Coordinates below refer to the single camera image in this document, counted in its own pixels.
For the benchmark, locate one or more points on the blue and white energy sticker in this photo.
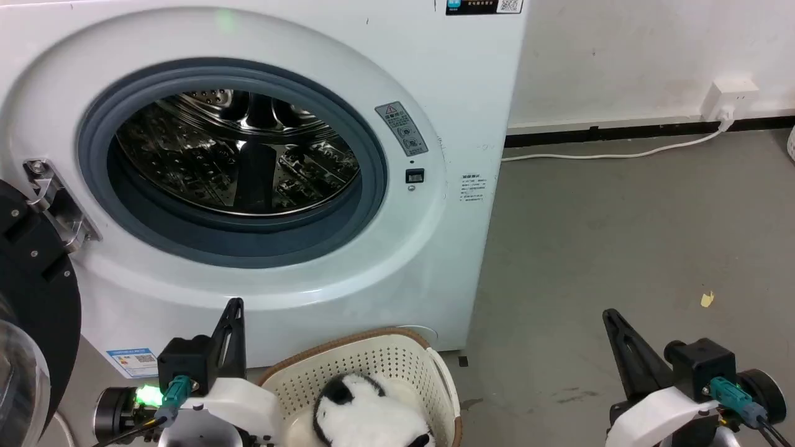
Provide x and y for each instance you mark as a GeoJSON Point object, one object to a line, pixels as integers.
{"type": "Point", "coordinates": [133, 362]}

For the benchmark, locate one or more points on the small printed text label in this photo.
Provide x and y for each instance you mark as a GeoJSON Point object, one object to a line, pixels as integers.
{"type": "Point", "coordinates": [472, 187]}

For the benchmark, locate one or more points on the grey warning sticker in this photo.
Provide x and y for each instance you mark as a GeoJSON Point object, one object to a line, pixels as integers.
{"type": "Point", "coordinates": [402, 129]}

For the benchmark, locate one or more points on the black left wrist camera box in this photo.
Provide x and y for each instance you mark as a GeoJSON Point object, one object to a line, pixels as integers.
{"type": "Point", "coordinates": [186, 363]}

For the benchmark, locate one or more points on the black and white panda plush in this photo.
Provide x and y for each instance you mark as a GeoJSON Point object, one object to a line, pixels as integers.
{"type": "Point", "coordinates": [366, 416]}

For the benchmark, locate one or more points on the teal left camera connector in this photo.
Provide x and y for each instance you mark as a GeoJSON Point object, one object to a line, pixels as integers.
{"type": "Point", "coordinates": [174, 394]}

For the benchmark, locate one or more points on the steel washing machine drum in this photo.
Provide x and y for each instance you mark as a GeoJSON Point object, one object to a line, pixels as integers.
{"type": "Point", "coordinates": [186, 155]}

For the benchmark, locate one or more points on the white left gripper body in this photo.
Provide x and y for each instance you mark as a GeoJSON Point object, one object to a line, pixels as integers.
{"type": "Point", "coordinates": [245, 403]}

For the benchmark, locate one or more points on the black round washer door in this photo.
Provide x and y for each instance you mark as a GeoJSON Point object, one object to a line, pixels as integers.
{"type": "Point", "coordinates": [37, 298]}

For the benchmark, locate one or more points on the grey rubber door gasket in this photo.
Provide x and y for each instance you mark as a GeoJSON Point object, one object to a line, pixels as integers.
{"type": "Point", "coordinates": [248, 247]}

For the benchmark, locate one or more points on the teal camera connector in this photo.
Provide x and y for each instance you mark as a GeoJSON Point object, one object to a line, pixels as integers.
{"type": "Point", "coordinates": [174, 394]}
{"type": "Point", "coordinates": [733, 397]}

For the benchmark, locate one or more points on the cream perforated laundry basket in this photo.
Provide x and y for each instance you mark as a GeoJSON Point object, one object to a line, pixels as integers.
{"type": "Point", "coordinates": [372, 360]}

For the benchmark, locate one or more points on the black baseboard strip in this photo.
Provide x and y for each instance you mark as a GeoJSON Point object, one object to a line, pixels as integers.
{"type": "Point", "coordinates": [621, 131]}

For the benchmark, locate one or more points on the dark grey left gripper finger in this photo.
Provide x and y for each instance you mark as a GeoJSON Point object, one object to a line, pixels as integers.
{"type": "Point", "coordinates": [231, 341]}

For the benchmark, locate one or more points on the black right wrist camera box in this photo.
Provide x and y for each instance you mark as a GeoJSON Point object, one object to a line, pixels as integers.
{"type": "Point", "coordinates": [702, 363]}

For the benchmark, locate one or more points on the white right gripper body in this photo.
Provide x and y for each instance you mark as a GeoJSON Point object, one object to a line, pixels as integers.
{"type": "Point", "coordinates": [658, 416]}

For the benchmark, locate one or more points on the yellow paper scrap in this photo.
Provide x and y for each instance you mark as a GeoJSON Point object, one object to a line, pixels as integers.
{"type": "Point", "coordinates": [707, 300]}

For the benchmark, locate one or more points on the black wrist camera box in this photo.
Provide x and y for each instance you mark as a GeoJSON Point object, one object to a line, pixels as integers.
{"type": "Point", "coordinates": [186, 363]}
{"type": "Point", "coordinates": [702, 363]}

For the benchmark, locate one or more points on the white wall power socket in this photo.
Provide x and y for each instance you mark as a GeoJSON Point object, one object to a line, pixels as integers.
{"type": "Point", "coordinates": [728, 98]}

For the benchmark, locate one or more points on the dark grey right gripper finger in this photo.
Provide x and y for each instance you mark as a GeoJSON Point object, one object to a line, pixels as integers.
{"type": "Point", "coordinates": [636, 366]}

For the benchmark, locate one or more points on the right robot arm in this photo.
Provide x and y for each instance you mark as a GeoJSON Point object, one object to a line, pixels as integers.
{"type": "Point", "coordinates": [767, 391]}

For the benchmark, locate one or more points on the black door latch socket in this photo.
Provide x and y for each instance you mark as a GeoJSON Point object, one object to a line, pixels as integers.
{"type": "Point", "coordinates": [415, 176]}

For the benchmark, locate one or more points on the QR code label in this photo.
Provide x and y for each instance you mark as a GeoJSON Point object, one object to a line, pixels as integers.
{"type": "Point", "coordinates": [484, 5]}

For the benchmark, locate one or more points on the white front-load washing machine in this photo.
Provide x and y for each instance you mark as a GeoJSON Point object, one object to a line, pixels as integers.
{"type": "Point", "coordinates": [435, 261]}

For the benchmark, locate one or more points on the white perforated bin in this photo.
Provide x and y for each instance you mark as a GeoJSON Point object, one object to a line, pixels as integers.
{"type": "Point", "coordinates": [792, 144]}

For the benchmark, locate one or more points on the metal door hinge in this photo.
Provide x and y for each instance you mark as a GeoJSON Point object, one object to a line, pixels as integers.
{"type": "Point", "coordinates": [62, 208]}

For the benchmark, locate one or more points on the teal right camera connector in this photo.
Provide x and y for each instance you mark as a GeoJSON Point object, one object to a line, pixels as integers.
{"type": "Point", "coordinates": [733, 397]}

